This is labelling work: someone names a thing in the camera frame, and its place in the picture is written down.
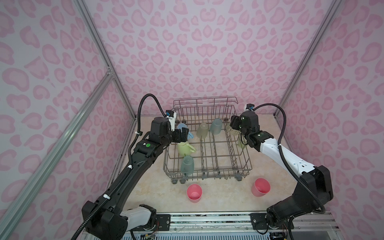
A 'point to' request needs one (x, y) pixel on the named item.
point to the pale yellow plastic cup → (202, 131)
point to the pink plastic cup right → (261, 187)
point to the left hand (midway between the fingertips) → (181, 126)
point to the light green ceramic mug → (184, 148)
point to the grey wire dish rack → (214, 149)
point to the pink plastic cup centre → (194, 192)
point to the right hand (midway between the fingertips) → (236, 116)
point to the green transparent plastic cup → (232, 131)
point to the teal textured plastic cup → (187, 165)
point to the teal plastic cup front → (216, 126)
